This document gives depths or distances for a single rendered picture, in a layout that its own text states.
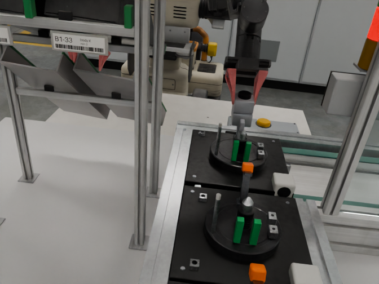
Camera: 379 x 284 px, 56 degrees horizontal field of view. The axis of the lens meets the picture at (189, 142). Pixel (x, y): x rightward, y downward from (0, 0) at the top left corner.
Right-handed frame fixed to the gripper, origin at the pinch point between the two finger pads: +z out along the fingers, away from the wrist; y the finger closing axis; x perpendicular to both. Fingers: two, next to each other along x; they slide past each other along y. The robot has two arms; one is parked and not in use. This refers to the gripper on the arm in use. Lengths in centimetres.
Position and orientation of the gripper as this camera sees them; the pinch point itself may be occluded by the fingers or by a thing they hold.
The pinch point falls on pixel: (243, 101)
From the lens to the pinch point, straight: 82.6
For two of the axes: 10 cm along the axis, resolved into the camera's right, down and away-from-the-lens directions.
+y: 10.0, 0.9, -0.3
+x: 0.2, 0.9, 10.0
